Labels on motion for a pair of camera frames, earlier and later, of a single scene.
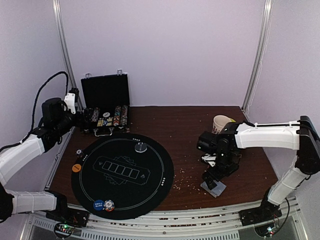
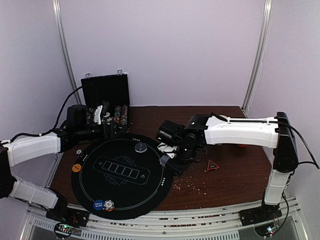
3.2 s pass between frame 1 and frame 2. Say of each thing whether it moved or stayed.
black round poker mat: stayed
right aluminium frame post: stayed
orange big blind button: stayed
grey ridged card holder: moved
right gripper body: moved
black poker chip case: stayed
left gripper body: moved
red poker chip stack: stayed
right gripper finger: moved
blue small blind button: stayed
